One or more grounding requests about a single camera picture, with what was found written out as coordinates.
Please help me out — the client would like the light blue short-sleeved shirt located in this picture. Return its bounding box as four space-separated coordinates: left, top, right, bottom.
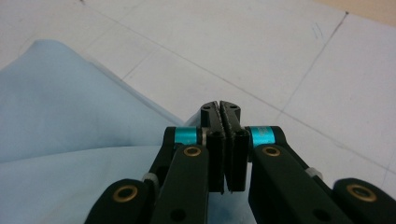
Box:
0 38 258 224

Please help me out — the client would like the white table mat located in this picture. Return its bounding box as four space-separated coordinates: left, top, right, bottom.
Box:
0 0 396 195

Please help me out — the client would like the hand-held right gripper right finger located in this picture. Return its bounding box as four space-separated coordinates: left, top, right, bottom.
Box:
219 100 286 192

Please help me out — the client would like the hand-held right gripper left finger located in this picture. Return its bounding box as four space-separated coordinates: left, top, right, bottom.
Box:
163 101 227 195

